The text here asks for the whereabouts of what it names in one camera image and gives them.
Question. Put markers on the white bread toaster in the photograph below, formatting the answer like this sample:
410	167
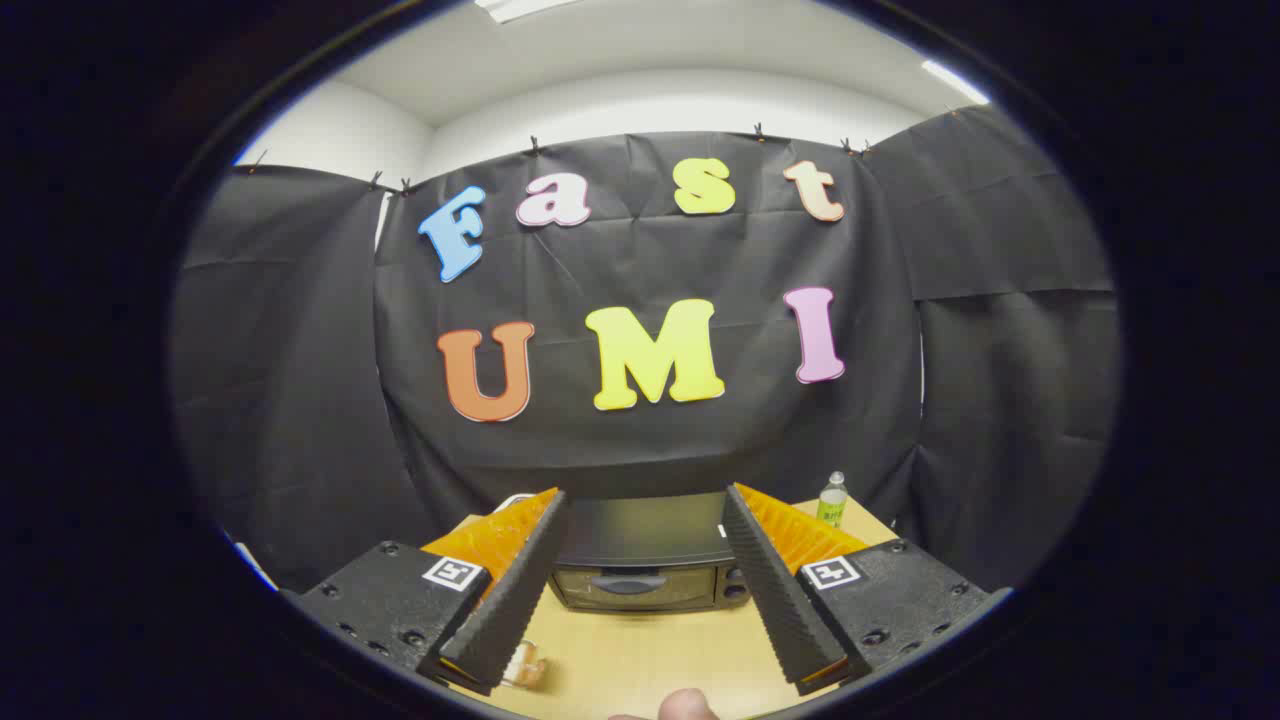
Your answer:
512	498

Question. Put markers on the white food tray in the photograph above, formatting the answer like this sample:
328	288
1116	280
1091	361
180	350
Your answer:
508	682

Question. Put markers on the black toaster oven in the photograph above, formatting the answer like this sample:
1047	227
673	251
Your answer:
640	540

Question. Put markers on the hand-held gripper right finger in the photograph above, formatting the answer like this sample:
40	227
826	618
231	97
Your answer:
775	590

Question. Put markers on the ceiling light panel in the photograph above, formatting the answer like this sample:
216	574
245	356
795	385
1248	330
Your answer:
520	8

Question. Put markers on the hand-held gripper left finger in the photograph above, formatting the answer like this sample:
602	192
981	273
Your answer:
515	590

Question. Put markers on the green label drink bottle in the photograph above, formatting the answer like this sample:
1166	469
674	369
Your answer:
831	505

